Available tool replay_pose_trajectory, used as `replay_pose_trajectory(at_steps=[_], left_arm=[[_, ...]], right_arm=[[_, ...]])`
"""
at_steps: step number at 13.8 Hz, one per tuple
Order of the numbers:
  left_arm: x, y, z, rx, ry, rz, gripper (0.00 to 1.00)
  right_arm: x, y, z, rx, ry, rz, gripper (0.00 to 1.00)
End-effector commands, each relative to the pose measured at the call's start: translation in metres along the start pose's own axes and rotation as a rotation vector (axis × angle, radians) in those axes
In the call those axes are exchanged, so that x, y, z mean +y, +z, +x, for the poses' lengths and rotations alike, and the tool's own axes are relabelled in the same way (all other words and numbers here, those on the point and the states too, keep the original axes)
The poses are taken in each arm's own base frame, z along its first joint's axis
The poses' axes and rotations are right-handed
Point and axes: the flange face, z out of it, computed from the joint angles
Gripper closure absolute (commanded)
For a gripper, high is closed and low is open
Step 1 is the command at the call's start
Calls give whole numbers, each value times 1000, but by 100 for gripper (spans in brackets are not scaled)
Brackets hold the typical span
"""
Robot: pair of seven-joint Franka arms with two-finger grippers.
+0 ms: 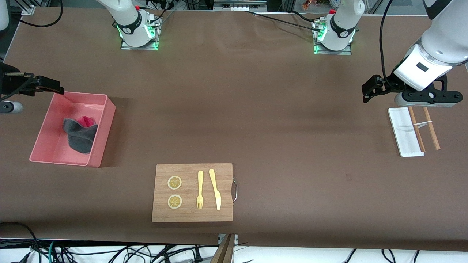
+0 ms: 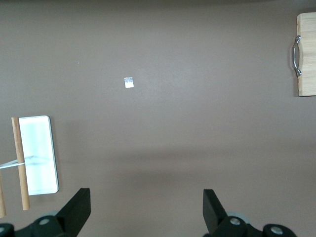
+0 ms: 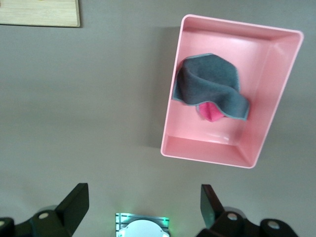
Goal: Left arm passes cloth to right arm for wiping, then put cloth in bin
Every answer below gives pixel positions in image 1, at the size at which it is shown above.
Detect white rack base tray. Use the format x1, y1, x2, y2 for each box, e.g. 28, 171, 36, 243
388, 107, 426, 158

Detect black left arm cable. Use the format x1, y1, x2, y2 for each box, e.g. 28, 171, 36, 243
379, 0, 396, 87

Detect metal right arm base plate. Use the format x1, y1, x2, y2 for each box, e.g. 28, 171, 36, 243
120, 15, 160, 51

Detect pink and grey cloth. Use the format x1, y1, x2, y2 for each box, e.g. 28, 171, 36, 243
62, 116, 99, 155

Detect yellow plastic knife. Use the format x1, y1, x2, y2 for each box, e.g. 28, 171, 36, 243
209, 169, 222, 211

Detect bamboo cutting board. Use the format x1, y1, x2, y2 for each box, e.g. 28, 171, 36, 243
152, 163, 233, 222

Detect yellow plastic fork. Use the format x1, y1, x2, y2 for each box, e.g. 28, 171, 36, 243
196, 171, 204, 210

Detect short black cable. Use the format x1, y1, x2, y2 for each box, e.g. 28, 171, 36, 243
291, 10, 317, 24

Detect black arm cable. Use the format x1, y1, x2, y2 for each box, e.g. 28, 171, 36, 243
0, 0, 64, 100
379, 0, 396, 87

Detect black looped cable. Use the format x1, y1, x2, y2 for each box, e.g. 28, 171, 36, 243
0, 221, 41, 263

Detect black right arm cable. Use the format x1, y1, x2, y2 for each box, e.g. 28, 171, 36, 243
0, 0, 64, 100

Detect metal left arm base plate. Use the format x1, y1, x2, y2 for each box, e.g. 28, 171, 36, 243
313, 20, 352, 56

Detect black cable with plug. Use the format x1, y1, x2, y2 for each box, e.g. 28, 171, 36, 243
152, 245, 204, 263

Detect teal cable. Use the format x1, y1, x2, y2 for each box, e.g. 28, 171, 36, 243
48, 240, 60, 263

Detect pink plastic bin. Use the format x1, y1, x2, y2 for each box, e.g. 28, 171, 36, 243
29, 91, 117, 168

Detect small metal bracket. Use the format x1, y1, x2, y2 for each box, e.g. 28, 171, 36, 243
218, 234, 239, 246

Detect wooden plank piece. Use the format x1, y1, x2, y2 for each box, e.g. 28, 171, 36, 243
210, 234, 236, 263

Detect grey power strip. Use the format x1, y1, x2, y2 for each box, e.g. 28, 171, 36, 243
213, 0, 268, 12

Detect long black cable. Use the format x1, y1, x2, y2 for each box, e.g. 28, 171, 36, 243
242, 10, 322, 33

